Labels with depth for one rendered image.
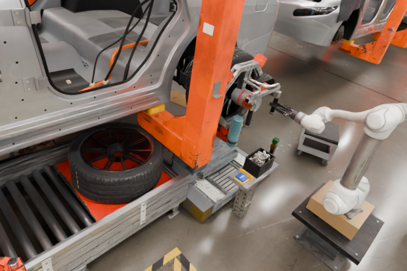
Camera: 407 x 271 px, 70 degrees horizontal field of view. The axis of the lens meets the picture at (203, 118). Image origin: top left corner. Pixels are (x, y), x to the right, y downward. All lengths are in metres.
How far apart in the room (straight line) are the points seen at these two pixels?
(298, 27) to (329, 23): 0.41
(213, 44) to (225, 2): 0.22
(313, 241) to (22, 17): 2.34
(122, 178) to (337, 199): 1.35
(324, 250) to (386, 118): 1.18
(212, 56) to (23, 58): 0.93
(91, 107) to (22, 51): 0.51
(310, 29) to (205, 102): 3.14
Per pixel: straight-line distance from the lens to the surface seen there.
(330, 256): 2.54
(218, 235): 2.37
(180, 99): 3.86
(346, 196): 2.04
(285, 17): 4.66
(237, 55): 2.21
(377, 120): 1.78
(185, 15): 2.12
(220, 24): 1.55
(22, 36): 1.63
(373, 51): 5.60
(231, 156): 2.79
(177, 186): 2.16
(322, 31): 4.70
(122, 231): 2.06
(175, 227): 2.36
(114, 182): 1.97
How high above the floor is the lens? 1.89
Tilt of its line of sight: 32 degrees down
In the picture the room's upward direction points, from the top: 10 degrees clockwise
